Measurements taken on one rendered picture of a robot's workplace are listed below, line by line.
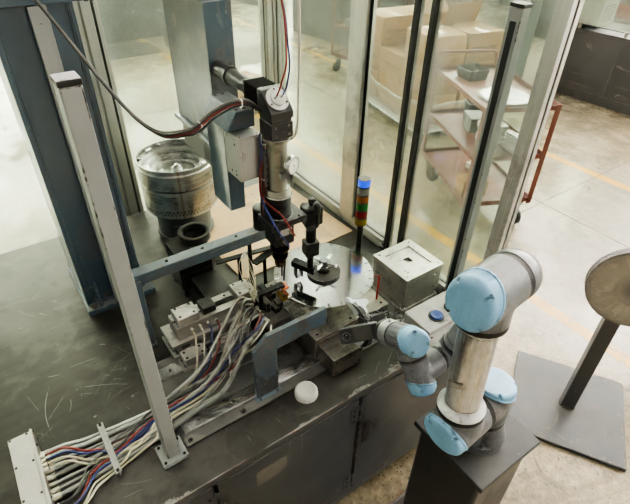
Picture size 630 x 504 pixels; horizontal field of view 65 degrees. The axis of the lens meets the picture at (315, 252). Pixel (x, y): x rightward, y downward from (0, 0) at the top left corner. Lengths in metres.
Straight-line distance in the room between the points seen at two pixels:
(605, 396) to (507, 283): 1.88
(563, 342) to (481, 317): 2.06
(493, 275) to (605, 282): 1.17
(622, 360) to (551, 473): 0.87
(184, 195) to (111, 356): 0.66
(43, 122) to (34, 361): 0.75
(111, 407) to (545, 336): 2.26
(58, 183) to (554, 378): 2.35
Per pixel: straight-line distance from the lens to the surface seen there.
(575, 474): 2.55
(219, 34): 1.50
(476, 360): 1.13
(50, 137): 1.63
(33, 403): 1.73
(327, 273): 1.62
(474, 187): 1.61
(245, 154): 1.30
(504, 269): 1.04
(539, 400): 2.70
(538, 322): 3.11
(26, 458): 1.56
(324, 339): 1.59
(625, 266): 2.12
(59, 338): 1.89
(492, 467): 1.52
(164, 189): 1.99
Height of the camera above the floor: 2.00
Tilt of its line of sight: 37 degrees down
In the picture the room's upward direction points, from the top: 1 degrees clockwise
